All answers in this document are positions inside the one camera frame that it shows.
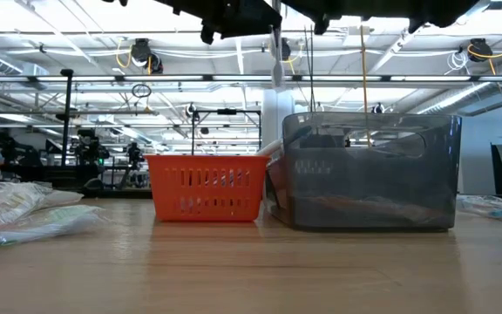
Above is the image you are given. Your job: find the black pole stand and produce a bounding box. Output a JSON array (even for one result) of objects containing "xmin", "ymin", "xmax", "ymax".
[{"xmin": 60, "ymin": 68, "xmax": 75, "ymax": 169}]

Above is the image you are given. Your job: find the yellow hanging cable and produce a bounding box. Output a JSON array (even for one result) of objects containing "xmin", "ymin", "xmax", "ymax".
[{"xmin": 358, "ymin": 24, "xmax": 372, "ymax": 148}]

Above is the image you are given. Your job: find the white toothbrush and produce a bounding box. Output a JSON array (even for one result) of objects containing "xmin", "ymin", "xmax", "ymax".
[
  {"xmin": 269, "ymin": 24, "xmax": 287, "ymax": 91},
  {"xmin": 37, "ymin": 189, "xmax": 85, "ymax": 209}
]

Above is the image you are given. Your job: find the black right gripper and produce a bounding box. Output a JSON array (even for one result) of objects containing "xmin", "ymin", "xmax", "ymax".
[{"xmin": 282, "ymin": 0, "xmax": 478, "ymax": 36}]

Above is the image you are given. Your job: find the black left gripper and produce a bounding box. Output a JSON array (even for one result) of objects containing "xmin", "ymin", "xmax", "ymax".
[{"xmin": 154, "ymin": 0, "xmax": 284, "ymax": 45}]

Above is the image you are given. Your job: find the background robot workstation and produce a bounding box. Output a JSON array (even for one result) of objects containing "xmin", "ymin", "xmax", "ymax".
[{"xmin": 0, "ymin": 126, "xmax": 147, "ymax": 195}]

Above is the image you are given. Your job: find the smoky transparent plastic bin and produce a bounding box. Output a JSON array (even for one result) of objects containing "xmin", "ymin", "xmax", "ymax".
[{"xmin": 264, "ymin": 112, "xmax": 463, "ymax": 232}]

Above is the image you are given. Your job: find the long ceiling light strip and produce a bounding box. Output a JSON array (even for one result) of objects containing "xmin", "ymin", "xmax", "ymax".
[{"xmin": 0, "ymin": 73, "xmax": 502, "ymax": 85}]

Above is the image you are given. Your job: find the white packaged item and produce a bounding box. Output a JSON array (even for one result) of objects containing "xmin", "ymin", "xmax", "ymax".
[{"xmin": 254, "ymin": 138, "xmax": 285, "ymax": 158}]

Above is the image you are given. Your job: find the blue toothbrush in wrapper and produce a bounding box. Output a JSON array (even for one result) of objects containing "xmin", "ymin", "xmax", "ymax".
[{"xmin": 455, "ymin": 194, "xmax": 502, "ymax": 222}]

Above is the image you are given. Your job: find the ceiling cable reel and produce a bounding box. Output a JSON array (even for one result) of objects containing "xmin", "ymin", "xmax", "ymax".
[
  {"xmin": 129, "ymin": 38, "xmax": 165, "ymax": 76},
  {"xmin": 269, "ymin": 38, "xmax": 293, "ymax": 63},
  {"xmin": 467, "ymin": 38, "xmax": 495, "ymax": 63}
]

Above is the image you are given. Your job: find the orange perforated plastic basket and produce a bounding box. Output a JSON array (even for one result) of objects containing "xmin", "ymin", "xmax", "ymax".
[{"xmin": 143, "ymin": 154, "xmax": 272, "ymax": 222}]

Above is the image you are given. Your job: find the black frame station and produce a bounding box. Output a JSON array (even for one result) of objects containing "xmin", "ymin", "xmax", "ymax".
[{"xmin": 191, "ymin": 108, "xmax": 263, "ymax": 157}]

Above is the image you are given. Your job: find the green toothbrush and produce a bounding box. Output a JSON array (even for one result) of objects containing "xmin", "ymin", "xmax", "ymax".
[{"xmin": 0, "ymin": 204, "xmax": 104, "ymax": 252}]

